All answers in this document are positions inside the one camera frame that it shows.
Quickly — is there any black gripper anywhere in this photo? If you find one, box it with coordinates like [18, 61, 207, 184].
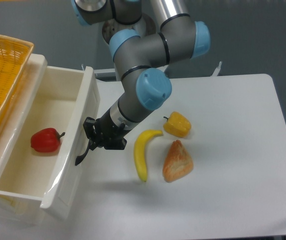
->
[83, 112, 127, 151]

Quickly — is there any yellow toy banana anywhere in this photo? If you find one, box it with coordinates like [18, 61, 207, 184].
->
[133, 129, 163, 182]

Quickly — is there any yellow toy bell pepper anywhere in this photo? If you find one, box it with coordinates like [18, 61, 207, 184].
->
[163, 111, 192, 138]

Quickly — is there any white top drawer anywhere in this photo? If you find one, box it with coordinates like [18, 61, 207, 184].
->
[0, 66, 100, 222]

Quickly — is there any yellow woven basket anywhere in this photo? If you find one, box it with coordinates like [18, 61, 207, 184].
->
[0, 34, 34, 125]

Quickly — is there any white drawer cabinet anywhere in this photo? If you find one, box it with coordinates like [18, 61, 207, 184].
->
[0, 54, 47, 223]

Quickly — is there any orange toy bread wedge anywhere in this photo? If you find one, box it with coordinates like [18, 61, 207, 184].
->
[162, 140, 194, 183]

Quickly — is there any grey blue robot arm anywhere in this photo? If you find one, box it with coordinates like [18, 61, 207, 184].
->
[71, 0, 211, 150]

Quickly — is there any red toy bell pepper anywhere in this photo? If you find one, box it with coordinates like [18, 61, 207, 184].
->
[30, 127, 66, 153]

